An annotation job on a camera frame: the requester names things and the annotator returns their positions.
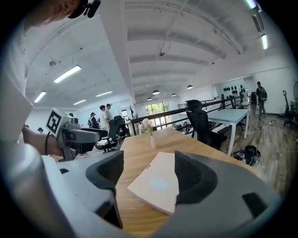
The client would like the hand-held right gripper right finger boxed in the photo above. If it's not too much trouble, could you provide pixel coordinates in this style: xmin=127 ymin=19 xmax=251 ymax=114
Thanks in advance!
xmin=150 ymin=150 xmax=284 ymax=238

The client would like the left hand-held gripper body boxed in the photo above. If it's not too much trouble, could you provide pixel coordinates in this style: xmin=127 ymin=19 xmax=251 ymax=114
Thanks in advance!
xmin=45 ymin=107 xmax=81 ymax=162

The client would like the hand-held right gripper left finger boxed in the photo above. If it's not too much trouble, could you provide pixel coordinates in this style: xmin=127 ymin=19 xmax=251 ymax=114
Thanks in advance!
xmin=42 ymin=150 xmax=131 ymax=238

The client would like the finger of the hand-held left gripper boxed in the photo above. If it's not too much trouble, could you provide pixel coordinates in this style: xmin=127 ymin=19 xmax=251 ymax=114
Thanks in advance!
xmin=74 ymin=128 xmax=108 ymax=143
xmin=76 ymin=141 xmax=96 ymax=155

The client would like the white notebook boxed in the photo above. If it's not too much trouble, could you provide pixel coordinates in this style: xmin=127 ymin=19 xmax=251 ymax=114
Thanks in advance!
xmin=126 ymin=152 xmax=180 ymax=216

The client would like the person's left forearm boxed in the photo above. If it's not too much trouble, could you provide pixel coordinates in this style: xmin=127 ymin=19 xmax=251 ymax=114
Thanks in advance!
xmin=21 ymin=125 xmax=64 ymax=157

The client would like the wooden desk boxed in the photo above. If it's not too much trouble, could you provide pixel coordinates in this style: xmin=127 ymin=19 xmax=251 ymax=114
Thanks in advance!
xmin=115 ymin=127 xmax=262 ymax=238

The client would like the black office chair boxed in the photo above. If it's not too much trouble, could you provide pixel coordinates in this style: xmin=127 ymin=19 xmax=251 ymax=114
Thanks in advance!
xmin=185 ymin=99 xmax=228 ymax=151
xmin=94 ymin=115 xmax=131 ymax=153

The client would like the black bag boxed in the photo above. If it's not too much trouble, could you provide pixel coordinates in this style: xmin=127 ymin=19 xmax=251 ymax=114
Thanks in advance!
xmin=233 ymin=144 xmax=262 ymax=166

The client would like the pink flower bouquet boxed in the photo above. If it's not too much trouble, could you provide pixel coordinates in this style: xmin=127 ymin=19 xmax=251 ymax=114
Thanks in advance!
xmin=139 ymin=118 xmax=155 ymax=136

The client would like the person's white shirt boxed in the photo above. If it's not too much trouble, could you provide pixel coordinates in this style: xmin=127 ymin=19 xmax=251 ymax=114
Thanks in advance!
xmin=2 ymin=23 xmax=36 ymax=143

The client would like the large glass window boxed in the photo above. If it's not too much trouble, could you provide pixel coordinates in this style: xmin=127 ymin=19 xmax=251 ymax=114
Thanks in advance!
xmin=144 ymin=100 xmax=172 ymax=129

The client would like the black metal railing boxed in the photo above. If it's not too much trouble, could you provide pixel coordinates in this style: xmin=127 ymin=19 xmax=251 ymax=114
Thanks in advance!
xmin=129 ymin=97 xmax=243 ymax=137

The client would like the white table light blue top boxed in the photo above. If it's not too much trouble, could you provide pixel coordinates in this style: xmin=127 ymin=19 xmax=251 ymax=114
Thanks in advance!
xmin=206 ymin=108 xmax=251 ymax=157

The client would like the person's face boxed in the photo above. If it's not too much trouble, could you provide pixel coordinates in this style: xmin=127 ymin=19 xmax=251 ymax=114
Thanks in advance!
xmin=24 ymin=0 xmax=81 ymax=29

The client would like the ceiling air vent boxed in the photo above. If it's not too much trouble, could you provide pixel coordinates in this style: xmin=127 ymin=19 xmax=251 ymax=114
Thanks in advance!
xmin=251 ymin=9 xmax=265 ymax=33

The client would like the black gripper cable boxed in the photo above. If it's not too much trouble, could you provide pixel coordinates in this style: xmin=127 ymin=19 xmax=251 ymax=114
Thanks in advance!
xmin=45 ymin=132 xmax=51 ymax=156

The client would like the row of black wall objects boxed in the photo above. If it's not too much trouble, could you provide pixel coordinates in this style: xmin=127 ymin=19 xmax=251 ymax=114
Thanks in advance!
xmin=223 ymin=85 xmax=249 ymax=94

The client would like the black head-mounted camera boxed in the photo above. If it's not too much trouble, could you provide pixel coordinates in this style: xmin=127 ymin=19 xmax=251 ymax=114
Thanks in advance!
xmin=82 ymin=0 xmax=102 ymax=19

